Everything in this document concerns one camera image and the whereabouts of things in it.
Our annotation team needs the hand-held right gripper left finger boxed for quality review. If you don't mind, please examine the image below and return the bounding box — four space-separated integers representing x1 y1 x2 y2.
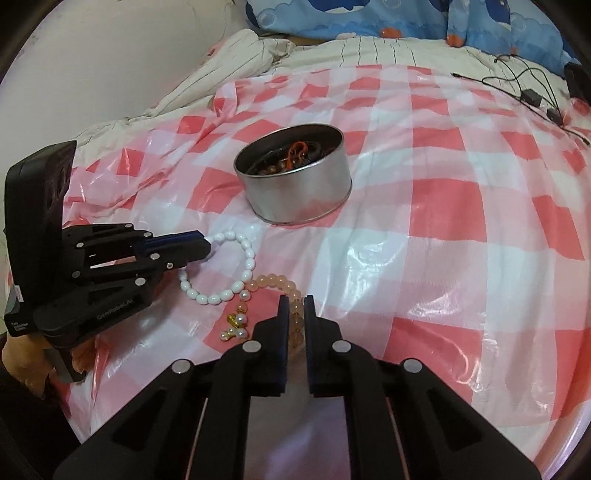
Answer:
53 295 291 480

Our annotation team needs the striped white bed sheet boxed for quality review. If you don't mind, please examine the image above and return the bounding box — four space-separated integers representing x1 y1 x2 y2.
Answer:
74 28 568 139

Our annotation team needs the round metal tin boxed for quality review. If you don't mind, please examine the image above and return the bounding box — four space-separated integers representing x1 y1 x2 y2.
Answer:
233 122 352 225

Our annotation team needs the dark bead bracelet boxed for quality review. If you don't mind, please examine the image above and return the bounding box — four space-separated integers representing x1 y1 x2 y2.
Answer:
249 138 333 174

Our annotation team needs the person's left hand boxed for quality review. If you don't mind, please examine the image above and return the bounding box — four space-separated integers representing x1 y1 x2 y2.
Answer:
0 336 99 385

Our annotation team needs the red checked plastic tablecloth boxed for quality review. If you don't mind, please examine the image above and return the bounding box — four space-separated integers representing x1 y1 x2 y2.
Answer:
0 65 591 480

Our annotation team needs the black cable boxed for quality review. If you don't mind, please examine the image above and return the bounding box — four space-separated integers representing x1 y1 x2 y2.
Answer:
450 54 591 148

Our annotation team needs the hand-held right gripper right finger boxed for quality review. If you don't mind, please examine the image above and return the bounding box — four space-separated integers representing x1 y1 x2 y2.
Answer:
302 294 541 480

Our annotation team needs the red cord bracelet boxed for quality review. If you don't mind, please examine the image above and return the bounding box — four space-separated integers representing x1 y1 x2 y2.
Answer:
283 141 311 170

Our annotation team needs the peach bead bracelet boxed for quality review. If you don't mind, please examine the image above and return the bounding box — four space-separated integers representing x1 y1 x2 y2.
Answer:
236 273 308 356

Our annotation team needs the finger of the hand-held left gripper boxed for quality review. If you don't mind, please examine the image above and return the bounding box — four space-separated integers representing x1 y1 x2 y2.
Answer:
69 242 213 290
65 223 211 260

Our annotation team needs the white bead bracelet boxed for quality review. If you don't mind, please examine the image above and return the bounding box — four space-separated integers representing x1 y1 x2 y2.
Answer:
178 232 256 305

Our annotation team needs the blue whale print quilt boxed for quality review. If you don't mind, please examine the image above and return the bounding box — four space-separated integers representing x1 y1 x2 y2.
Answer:
245 0 583 77

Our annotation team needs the pearl and gold charm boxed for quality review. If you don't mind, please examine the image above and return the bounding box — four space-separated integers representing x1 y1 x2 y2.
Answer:
218 313 250 343

